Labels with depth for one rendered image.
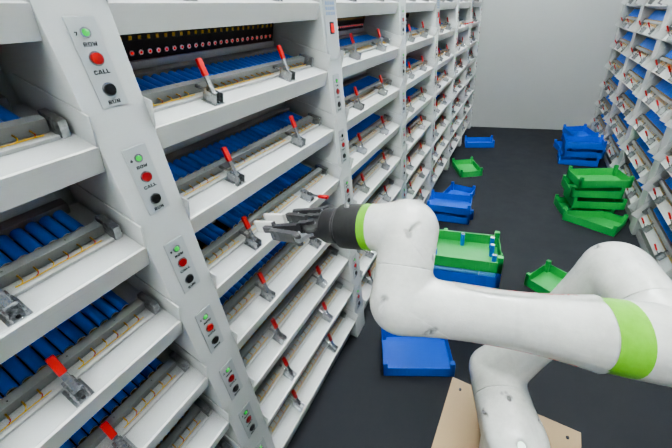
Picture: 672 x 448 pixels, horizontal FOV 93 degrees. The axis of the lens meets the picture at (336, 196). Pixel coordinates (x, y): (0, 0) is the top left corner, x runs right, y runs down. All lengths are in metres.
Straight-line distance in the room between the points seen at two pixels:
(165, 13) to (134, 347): 0.61
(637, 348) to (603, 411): 1.11
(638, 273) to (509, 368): 0.37
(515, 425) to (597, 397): 0.88
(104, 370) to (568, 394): 1.57
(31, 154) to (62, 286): 0.20
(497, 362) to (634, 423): 0.87
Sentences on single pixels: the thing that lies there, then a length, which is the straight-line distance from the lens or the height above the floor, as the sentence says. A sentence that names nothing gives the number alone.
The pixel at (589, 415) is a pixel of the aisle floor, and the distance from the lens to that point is 1.72.
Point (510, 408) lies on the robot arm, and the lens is 0.95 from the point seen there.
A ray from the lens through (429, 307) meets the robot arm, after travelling 0.55.
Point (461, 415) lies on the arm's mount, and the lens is 1.20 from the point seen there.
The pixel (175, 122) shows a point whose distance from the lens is 0.67.
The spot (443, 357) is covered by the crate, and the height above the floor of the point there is 0.00.
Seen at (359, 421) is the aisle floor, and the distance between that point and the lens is 1.54.
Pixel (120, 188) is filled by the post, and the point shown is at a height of 1.18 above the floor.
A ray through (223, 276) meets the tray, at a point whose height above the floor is 0.88.
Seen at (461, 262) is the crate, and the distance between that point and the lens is 1.49.
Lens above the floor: 1.37
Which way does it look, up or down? 28 degrees down
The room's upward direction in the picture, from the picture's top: 7 degrees counter-clockwise
